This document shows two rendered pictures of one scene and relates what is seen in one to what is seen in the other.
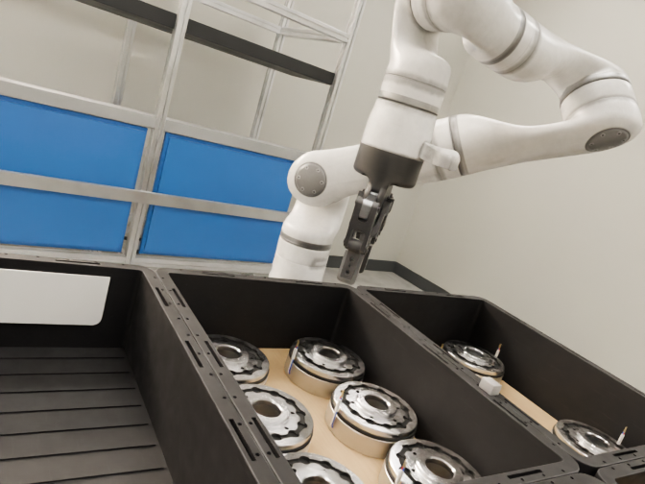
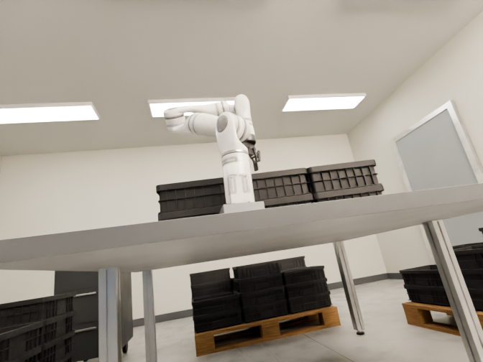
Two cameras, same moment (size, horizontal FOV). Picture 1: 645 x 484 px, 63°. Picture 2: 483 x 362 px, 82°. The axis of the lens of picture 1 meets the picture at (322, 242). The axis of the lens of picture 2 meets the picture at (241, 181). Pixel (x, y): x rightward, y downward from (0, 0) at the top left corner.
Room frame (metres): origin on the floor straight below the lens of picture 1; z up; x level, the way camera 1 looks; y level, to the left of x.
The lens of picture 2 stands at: (1.66, 0.44, 0.59)
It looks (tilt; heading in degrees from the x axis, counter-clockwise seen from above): 17 degrees up; 208
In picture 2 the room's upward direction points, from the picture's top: 9 degrees counter-clockwise
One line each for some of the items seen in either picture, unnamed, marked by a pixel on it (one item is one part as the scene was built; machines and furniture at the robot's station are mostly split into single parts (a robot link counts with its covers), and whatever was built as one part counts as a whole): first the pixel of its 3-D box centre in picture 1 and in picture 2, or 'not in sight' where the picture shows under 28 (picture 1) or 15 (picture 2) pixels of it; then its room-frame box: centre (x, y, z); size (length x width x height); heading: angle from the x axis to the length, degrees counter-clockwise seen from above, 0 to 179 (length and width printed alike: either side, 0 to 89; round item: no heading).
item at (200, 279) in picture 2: not in sight; (211, 294); (-0.76, -1.36, 0.37); 0.40 x 0.30 x 0.45; 130
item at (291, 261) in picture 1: (293, 285); (238, 182); (0.89, 0.03, 0.85); 0.09 x 0.09 x 0.17; 32
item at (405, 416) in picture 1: (374, 407); not in sight; (0.55, -0.11, 0.86); 0.10 x 0.10 x 0.01
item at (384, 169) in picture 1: (380, 184); (248, 145); (0.61, -0.05, 1.10); 0.08 x 0.08 x 0.09
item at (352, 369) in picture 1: (327, 357); not in sight; (0.64, -0.05, 0.86); 0.10 x 0.10 x 0.01
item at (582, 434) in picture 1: (596, 442); not in sight; (0.63, -0.42, 0.86); 0.05 x 0.05 x 0.01
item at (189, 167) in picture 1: (225, 205); not in sight; (2.48, 0.50, 0.60); 0.72 x 0.03 x 0.56; 130
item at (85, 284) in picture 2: not in sight; (97, 306); (0.05, -1.99, 0.45); 0.62 x 0.45 x 0.90; 40
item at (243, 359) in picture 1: (227, 353); not in sight; (0.56, 0.07, 0.86); 0.05 x 0.05 x 0.01
